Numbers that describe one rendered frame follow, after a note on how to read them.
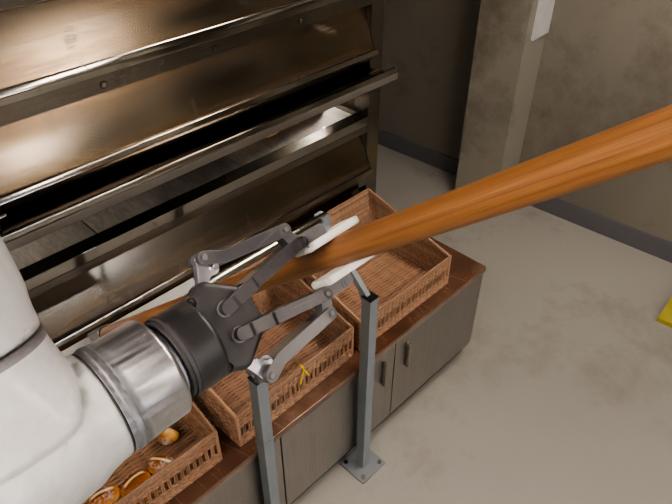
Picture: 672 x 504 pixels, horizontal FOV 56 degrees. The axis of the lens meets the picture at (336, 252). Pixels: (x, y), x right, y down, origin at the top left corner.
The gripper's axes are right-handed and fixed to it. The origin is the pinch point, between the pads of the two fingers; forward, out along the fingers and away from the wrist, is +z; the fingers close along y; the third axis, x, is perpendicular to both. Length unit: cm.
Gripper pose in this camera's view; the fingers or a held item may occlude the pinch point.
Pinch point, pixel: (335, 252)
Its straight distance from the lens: 62.8
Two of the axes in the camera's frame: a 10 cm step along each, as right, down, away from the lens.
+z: 6.9, -4.5, 5.8
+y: 4.7, 8.7, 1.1
